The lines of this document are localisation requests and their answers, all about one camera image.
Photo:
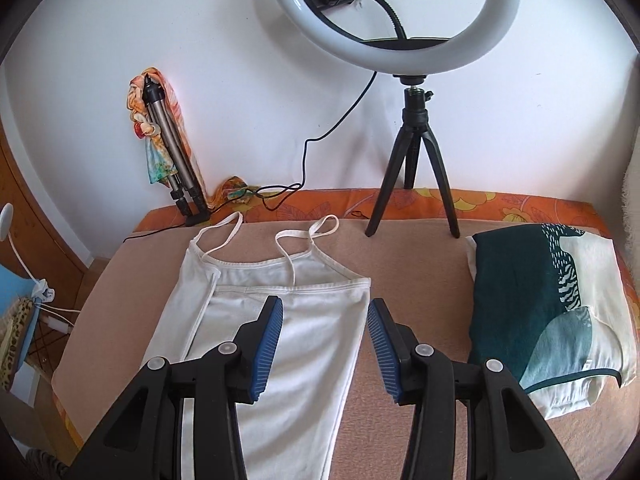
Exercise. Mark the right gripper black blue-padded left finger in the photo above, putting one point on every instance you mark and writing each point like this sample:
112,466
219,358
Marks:
140,435

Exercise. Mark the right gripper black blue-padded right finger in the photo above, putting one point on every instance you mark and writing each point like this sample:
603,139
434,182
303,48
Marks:
507,437

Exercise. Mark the white camisole top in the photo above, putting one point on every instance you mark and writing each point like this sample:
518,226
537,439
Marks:
290,431

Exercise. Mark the folded green white garment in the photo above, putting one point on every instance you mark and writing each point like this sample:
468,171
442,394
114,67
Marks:
549,304

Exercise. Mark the leopard print cloth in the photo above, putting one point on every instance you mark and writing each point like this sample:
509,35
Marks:
14,327

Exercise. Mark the white clip desk lamp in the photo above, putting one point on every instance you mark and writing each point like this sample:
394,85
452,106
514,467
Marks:
41,292

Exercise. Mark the pink bed blanket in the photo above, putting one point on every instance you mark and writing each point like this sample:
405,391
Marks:
416,266

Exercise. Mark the light blue chair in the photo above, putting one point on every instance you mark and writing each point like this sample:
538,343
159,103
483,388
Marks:
12,287

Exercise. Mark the wooden door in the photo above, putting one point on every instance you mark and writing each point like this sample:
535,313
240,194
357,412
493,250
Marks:
40,246

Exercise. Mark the folded silver tripod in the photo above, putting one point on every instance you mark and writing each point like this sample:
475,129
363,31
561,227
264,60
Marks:
184,188

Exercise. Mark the colourful orange scarf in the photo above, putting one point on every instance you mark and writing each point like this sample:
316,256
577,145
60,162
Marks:
159,164

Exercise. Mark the black mini tripod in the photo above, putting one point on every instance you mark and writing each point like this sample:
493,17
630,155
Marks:
415,132

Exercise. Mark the white ring light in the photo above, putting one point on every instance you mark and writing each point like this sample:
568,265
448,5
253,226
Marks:
479,38

